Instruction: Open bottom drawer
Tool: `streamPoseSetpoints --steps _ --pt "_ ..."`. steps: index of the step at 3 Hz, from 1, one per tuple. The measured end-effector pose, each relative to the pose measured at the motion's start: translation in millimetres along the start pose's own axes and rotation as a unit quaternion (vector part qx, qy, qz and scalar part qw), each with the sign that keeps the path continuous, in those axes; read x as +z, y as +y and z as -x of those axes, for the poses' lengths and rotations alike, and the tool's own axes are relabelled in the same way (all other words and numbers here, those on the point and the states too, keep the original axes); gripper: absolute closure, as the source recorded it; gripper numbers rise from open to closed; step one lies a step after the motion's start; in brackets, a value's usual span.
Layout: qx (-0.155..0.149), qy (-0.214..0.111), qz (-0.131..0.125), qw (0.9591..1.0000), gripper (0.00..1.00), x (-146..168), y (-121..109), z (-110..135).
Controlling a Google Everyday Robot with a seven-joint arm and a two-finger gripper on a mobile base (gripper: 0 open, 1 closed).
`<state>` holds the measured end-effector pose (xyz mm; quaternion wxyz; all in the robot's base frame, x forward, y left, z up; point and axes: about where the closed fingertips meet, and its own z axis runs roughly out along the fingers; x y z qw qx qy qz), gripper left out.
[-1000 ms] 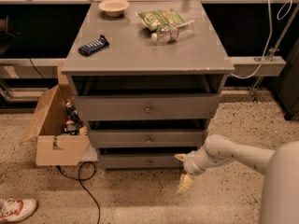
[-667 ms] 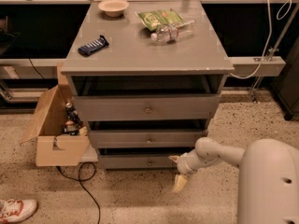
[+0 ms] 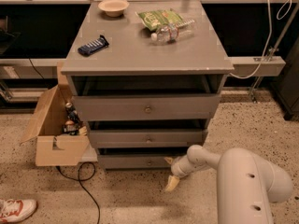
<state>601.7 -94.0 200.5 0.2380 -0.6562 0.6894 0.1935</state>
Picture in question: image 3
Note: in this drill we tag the green chip bag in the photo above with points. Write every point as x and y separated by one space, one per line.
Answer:
156 18

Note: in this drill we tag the grey wooden drawer cabinet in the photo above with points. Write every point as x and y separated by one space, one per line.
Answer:
133 65

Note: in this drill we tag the clear plastic water bottle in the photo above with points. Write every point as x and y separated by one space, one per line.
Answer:
172 32

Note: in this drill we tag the grey bottom drawer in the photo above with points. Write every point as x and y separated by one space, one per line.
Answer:
117 162

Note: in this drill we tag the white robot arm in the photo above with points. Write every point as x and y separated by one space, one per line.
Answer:
246 183

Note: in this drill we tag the dark cabinet at right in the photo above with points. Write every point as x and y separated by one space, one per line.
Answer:
286 86

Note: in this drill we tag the white and red sneaker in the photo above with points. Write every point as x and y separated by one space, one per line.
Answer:
13 211

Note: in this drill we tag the small items in box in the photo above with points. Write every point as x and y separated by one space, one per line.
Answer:
73 125

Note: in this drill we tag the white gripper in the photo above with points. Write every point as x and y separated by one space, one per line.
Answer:
177 169

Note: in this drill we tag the grey drawer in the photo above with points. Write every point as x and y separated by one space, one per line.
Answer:
117 162
147 138
144 107

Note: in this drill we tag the open cardboard box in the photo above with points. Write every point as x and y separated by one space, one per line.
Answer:
53 147

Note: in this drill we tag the grey middle drawer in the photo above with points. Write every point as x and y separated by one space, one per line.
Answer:
147 138

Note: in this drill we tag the grey top drawer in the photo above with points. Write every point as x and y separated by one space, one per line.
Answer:
144 107

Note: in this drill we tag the dark soda can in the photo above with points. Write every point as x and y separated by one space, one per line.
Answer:
69 107

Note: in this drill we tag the beige paper bowl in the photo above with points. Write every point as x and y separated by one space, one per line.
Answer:
113 8

